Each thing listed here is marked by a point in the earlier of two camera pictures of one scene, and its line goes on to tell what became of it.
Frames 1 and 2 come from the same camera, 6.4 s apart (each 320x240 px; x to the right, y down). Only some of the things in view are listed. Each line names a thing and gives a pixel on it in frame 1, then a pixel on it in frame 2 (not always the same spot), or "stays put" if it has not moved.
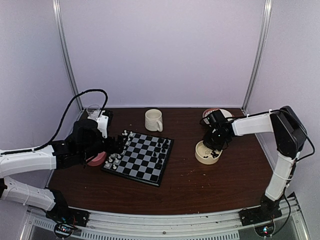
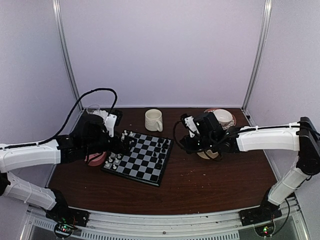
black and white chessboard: [144, 157] stays put
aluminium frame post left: [57, 13] stays put
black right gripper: [207, 141] to [186, 142]
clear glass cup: [93, 110] stays put
